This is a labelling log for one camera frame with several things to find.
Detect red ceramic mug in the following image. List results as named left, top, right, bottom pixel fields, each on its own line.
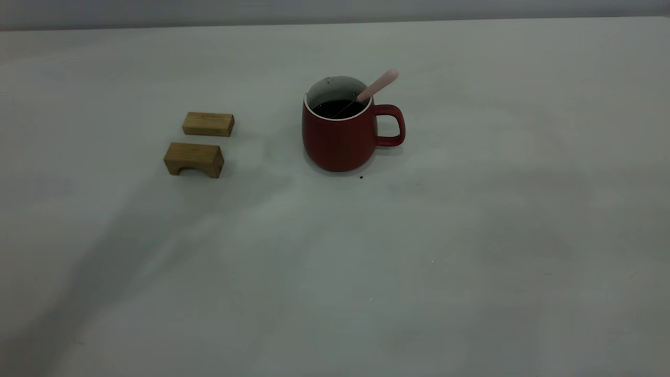
left=302, top=75, right=406, bottom=173

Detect arched wooden block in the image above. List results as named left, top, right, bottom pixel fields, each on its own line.
left=164, top=142, right=225, bottom=179

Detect flat wooden block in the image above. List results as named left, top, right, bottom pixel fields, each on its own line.
left=182, top=112, right=236, bottom=138

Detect pink handled metal spoon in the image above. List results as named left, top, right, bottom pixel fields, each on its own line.
left=335, top=69, right=399, bottom=117

